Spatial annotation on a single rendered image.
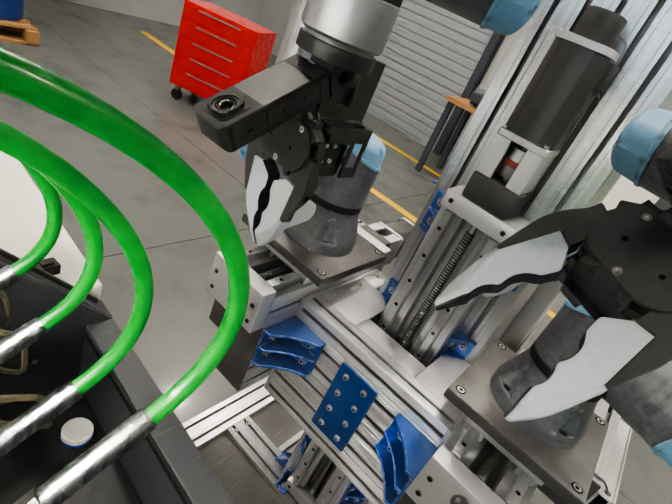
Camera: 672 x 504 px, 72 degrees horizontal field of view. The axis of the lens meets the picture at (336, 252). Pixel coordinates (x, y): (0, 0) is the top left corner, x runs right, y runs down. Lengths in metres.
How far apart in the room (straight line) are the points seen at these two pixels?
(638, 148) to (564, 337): 0.29
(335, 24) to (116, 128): 0.24
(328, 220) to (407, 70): 6.28
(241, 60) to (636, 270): 4.21
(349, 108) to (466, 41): 6.33
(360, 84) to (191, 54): 4.21
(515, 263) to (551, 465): 0.48
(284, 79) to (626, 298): 0.30
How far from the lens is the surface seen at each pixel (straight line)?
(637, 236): 0.33
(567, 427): 0.79
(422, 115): 6.91
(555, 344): 0.73
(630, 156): 0.56
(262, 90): 0.40
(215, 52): 4.52
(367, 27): 0.40
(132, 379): 0.69
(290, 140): 0.43
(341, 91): 0.44
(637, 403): 0.69
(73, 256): 0.82
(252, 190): 0.48
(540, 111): 0.78
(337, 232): 0.87
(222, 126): 0.37
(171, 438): 0.64
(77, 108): 0.20
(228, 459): 1.54
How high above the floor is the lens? 1.47
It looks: 29 degrees down
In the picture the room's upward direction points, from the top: 24 degrees clockwise
